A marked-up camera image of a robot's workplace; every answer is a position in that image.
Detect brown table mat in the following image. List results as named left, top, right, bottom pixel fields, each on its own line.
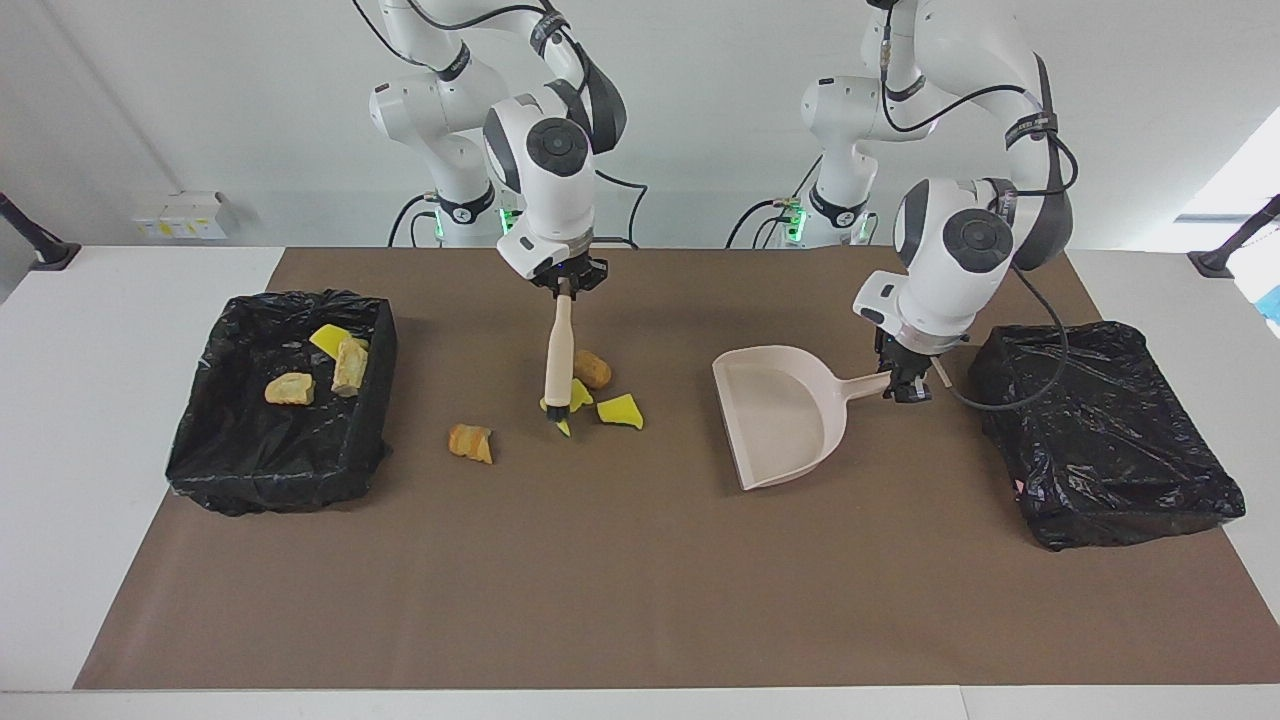
left=73, top=247, right=1280, bottom=691

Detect beige hand brush black bristles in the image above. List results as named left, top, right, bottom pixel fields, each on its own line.
left=540, top=288, right=580, bottom=438

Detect small yellow green sponge piece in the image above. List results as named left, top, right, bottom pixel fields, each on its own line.
left=596, top=392, right=646, bottom=432

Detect beige plastic dustpan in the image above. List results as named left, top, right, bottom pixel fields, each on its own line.
left=711, top=345, right=894, bottom=492

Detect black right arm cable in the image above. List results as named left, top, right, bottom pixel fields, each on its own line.
left=350, top=0, right=649, bottom=251

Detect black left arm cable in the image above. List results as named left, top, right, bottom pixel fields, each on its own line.
left=880, top=30, right=1080, bottom=413

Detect beige foam chunk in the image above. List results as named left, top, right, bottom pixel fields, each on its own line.
left=264, top=372, right=317, bottom=407
left=331, top=336, right=370, bottom=399

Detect black camera stand clamp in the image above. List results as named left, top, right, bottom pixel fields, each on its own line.
left=0, top=190, right=82, bottom=272
left=1187, top=193, right=1280, bottom=280

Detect notched yellow sponge piece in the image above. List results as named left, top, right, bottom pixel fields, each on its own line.
left=540, top=377, right=596, bottom=439

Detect brown oval bread roll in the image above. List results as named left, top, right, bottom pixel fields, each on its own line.
left=571, top=349, right=614, bottom=392

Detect white wall socket box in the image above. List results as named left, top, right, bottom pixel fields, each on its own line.
left=131, top=190, right=230, bottom=242

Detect black left base cable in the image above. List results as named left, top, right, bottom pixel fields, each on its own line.
left=726, top=195, right=802, bottom=250

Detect black right base cable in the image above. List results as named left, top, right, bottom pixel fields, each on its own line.
left=387, top=193, right=442, bottom=249

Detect striped croissant piece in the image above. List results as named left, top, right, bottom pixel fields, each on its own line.
left=446, top=422, right=496, bottom=466

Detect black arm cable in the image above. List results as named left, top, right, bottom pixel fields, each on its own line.
left=880, top=30, right=1080, bottom=413
left=350, top=0, right=649, bottom=251

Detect black base cable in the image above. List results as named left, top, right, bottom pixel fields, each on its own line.
left=387, top=193, right=442, bottom=249
left=726, top=195, right=802, bottom=250

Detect bin with black plastic bag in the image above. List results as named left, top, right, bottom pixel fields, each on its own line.
left=967, top=320, right=1248, bottom=552
left=165, top=289, right=399, bottom=518

